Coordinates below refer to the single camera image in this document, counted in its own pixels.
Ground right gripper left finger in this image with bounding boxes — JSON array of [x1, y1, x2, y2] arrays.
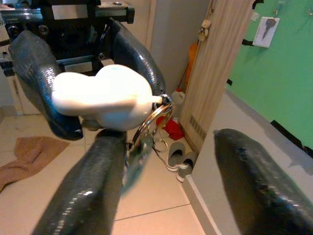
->
[[33, 129, 128, 235]]

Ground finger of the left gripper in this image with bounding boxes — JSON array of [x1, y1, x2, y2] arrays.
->
[[8, 30, 83, 141], [110, 19, 167, 96]]

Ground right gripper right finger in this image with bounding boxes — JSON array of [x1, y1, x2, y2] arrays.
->
[[214, 128, 313, 235]]

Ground keys with white charm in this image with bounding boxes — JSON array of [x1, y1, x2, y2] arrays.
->
[[50, 64, 174, 198]]

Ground orange bag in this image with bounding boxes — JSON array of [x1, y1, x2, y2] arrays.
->
[[183, 41, 199, 92]]

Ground white bottle with red cap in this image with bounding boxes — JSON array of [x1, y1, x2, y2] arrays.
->
[[170, 90, 187, 118]]

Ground brown towel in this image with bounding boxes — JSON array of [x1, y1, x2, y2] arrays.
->
[[0, 136, 71, 194]]

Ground white teddy bear charm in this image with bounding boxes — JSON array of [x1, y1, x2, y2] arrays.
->
[[198, 20, 211, 42]]

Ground light wooden door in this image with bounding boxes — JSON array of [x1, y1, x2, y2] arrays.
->
[[179, 0, 255, 154]]

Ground grey slipper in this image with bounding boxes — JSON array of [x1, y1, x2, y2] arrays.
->
[[176, 151, 199, 183], [167, 141, 189, 170]]

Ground red bag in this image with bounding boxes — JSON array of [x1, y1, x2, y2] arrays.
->
[[156, 115, 186, 141]]

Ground green backdrop sheet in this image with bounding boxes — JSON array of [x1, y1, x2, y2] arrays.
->
[[226, 0, 313, 150]]

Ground key on white card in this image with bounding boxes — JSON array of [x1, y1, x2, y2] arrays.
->
[[251, 16, 281, 48]]

